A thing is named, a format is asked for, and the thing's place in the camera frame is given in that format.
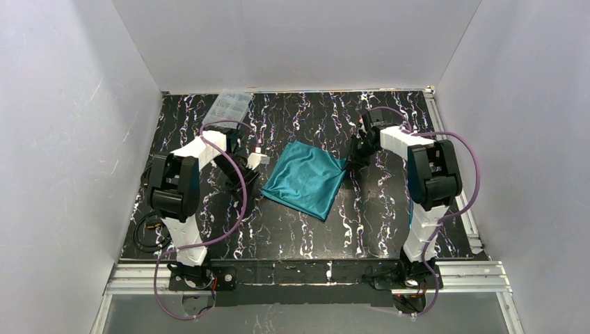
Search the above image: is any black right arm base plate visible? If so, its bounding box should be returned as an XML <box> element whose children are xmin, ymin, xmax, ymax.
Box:
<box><xmin>360</xmin><ymin>259</ymin><xmax>444</xmax><ymax>291</ymax></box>

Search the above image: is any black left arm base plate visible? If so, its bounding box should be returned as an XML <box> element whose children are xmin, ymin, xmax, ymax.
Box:
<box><xmin>166</xmin><ymin>260</ymin><xmax>237</xmax><ymax>292</ymax></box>

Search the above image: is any aluminium right side rail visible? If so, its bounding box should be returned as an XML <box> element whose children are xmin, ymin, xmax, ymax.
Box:
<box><xmin>420</xmin><ymin>86</ymin><xmax>484</xmax><ymax>255</ymax></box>

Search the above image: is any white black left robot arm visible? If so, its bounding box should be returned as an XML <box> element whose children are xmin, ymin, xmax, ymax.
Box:
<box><xmin>147</xmin><ymin>129</ymin><xmax>269</xmax><ymax>267</ymax></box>

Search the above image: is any clear plastic screw organizer box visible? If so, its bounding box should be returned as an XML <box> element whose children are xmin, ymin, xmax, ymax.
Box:
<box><xmin>202</xmin><ymin>90</ymin><xmax>253</xmax><ymax>129</ymax></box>

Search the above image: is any teal cloth napkin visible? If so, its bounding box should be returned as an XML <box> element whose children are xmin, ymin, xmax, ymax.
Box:
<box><xmin>262</xmin><ymin>141</ymin><xmax>345</xmax><ymax>221</ymax></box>

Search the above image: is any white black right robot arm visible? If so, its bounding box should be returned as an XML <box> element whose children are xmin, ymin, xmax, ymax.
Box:
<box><xmin>344</xmin><ymin>107</ymin><xmax>462</xmax><ymax>262</ymax></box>

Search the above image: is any aluminium front frame rail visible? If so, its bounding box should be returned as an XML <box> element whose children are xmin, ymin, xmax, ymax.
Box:
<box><xmin>106</xmin><ymin>260</ymin><xmax>513</xmax><ymax>294</ymax></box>

